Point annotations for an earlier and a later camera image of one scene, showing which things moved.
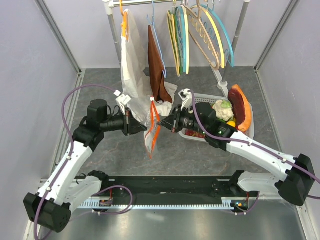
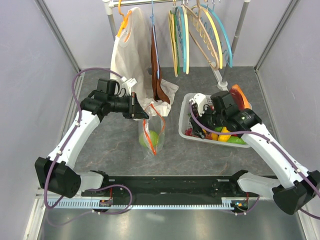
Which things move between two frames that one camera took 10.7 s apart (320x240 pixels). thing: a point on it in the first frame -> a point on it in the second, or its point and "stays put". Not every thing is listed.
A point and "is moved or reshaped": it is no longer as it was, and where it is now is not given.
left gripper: x=131 y=125 -> x=135 y=111
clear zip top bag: x=153 y=128 is moved or reshaped
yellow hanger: x=222 y=55 stays put
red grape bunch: x=193 y=133 stays put
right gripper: x=172 y=122 -> x=201 y=119
